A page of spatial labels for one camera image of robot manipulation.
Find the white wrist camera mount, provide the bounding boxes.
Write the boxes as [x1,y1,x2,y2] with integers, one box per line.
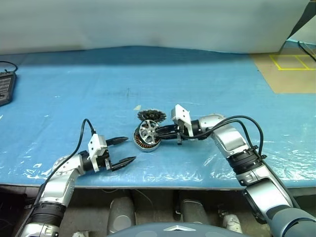
[87,133,110,173]
[170,104,194,138]

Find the black toothed gear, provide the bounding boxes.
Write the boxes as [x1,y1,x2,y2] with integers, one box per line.
[137,109,167,123]

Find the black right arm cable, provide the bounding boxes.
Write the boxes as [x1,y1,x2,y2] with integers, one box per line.
[187,115,264,159]

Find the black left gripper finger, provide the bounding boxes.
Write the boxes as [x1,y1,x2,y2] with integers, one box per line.
[106,136,129,146]
[111,156,137,172]

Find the thin black background cable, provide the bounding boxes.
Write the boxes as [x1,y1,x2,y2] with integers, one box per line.
[297,40,316,62]

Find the blue plastic table sheet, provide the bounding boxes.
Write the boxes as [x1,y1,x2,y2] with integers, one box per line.
[0,45,316,191]

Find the grey rounded robot leg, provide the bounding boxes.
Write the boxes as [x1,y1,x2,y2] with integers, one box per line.
[179,198,208,226]
[108,197,137,234]

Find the brown cardboard board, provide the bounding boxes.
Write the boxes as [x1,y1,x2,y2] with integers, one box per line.
[248,47,316,94]

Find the spoked silver black rotor cap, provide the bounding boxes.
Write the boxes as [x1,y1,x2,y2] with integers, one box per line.
[138,118,161,144]

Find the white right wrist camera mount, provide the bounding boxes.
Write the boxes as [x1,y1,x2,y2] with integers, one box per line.
[170,104,194,138]

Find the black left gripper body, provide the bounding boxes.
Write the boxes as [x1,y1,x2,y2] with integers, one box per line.
[98,147,113,172]

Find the white backdrop sheet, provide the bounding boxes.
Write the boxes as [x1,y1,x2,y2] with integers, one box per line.
[0,0,312,56]

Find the white rounded floor object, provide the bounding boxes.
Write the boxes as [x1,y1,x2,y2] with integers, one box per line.
[217,209,244,235]

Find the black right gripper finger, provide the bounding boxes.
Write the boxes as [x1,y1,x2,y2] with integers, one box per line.
[155,132,179,142]
[158,124,179,133]

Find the grey robot torso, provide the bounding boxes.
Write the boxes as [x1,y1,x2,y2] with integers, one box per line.
[105,221,248,237]

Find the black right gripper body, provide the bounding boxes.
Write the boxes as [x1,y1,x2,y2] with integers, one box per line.
[176,119,189,145]

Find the black box device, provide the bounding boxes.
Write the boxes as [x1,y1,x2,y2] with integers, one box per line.
[0,71,18,108]

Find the black device cable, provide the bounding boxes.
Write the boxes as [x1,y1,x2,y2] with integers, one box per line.
[0,61,19,74]

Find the copper wound motor stator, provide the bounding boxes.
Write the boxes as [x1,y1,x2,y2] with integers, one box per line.
[133,126,162,153]

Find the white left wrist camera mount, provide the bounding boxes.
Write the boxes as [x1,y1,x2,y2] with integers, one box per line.
[87,133,110,173]

